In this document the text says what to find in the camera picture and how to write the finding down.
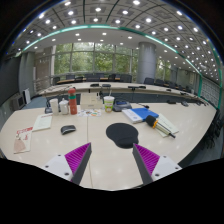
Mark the colourful sticker sheet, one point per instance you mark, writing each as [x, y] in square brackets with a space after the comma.
[89, 113]

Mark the black round mouse pad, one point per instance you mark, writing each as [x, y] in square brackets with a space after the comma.
[122, 134]

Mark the white booklet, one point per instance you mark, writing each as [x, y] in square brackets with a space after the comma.
[42, 122]

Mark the row of dark office chairs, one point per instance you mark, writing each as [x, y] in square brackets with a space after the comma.
[213, 130]
[126, 78]

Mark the plain white cup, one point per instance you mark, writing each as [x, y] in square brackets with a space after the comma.
[54, 107]

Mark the red and white leaflet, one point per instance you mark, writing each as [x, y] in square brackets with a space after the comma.
[23, 140]

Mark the long curved conference desk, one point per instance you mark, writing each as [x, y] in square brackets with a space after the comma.
[150, 88]

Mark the black computer mouse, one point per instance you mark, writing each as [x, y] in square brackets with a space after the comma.
[68, 129]

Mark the pale green paper sheet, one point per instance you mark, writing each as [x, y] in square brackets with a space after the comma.
[168, 124]

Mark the white cardboard box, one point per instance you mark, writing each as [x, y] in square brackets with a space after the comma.
[90, 101]

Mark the blue and white book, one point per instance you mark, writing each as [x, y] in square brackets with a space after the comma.
[141, 114]

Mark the black handheld microphone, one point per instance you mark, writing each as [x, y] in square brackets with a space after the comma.
[151, 120]

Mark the red bottle with green band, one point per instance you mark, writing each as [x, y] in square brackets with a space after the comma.
[72, 103]

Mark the ceiling lights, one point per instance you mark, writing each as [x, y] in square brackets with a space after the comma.
[125, 12]

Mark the white lidded mug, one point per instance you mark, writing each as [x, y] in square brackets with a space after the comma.
[63, 107]

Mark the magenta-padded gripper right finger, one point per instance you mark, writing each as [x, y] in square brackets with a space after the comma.
[146, 157]

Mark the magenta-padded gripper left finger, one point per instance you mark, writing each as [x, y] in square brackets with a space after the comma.
[77, 156]

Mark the grey conference microphone unit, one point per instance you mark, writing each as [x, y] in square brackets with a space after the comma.
[121, 106]

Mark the grey round column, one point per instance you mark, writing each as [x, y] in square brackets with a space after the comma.
[146, 61]

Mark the paper cup with straw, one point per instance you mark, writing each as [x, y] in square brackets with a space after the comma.
[109, 104]

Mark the grey floor air unit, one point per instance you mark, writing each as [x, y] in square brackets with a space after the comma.
[17, 101]

